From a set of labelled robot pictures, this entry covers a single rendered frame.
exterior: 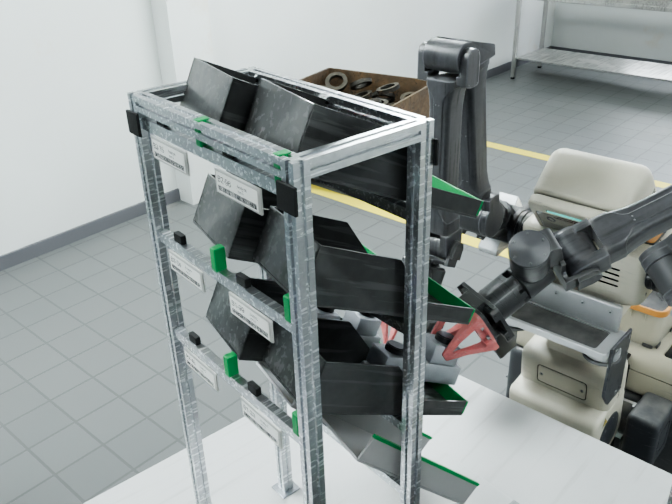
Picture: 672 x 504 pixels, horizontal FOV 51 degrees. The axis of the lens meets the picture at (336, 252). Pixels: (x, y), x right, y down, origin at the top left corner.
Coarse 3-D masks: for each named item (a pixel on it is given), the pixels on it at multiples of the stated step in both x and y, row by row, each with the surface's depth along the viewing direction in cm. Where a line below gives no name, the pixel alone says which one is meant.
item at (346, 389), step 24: (288, 336) 94; (336, 336) 103; (360, 336) 105; (264, 360) 98; (288, 360) 93; (336, 360) 105; (360, 360) 107; (288, 384) 92; (336, 384) 89; (360, 384) 91; (384, 384) 93; (432, 384) 110; (336, 408) 90; (360, 408) 93; (384, 408) 95; (432, 408) 100; (456, 408) 103
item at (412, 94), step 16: (304, 80) 494; (320, 80) 512; (336, 80) 519; (352, 80) 512; (368, 80) 488; (384, 80) 498; (400, 80) 492; (416, 80) 485; (368, 96) 487; (384, 96) 504; (400, 96) 482; (416, 96) 455; (416, 112) 460
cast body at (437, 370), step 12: (432, 336) 105; (444, 336) 104; (432, 348) 103; (444, 348) 103; (456, 348) 104; (432, 360) 103; (444, 360) 104; (456, 360) 104; (432, 372) 104; (444, 372) 104; (456, 372) 105
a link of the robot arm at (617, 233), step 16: (656, 192) 102; (624, 208) 103; (640, 208) 101; (656, 208) 101; (576, 224) 104; (592, 224) 103; (608, 224) 102; (624, 224) 102; (640, 224) 101; (656, 224) 100; (560, 240) 104; (576, 240) 103; (608, 240) 102; (624, 240) 101; (640, 240) 102; (576, 256) 103; (592, 256) 102; (608, 256) 101; (624, 256) 104; (576, 272) 102
